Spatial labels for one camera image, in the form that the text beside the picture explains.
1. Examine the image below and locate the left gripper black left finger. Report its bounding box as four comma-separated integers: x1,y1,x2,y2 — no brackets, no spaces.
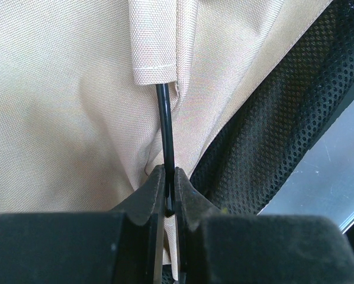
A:
0,166,165,283

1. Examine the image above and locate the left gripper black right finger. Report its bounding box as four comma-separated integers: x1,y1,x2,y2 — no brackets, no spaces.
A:
174,168,354,283

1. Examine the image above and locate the black tent pole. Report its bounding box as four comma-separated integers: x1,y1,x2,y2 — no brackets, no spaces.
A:
156,83,175,217

